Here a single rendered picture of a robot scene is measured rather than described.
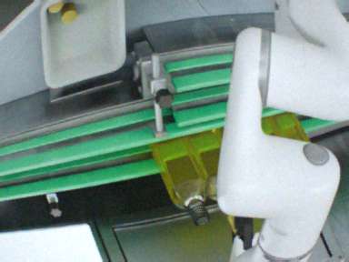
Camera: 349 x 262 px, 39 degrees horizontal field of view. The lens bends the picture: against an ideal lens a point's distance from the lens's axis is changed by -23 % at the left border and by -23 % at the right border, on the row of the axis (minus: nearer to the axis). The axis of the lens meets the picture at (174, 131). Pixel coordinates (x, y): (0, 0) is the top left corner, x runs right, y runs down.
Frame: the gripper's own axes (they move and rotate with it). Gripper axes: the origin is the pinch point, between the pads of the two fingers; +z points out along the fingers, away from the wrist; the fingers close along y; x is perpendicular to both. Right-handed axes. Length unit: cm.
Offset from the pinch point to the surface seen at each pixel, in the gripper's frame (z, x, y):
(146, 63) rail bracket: 25.1, 14.9, 15.8
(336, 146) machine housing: 34.8, -31.4, -15.9
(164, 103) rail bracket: 15.0, 12.0, 14.7
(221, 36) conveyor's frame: 34.7, 0.9, 15.4
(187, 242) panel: 7.5, 9.1, -12.8
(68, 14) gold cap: 30, 30, 27
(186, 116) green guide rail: 21.8, 8.5, 6.2
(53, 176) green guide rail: 17.6, 35.5, -3.8
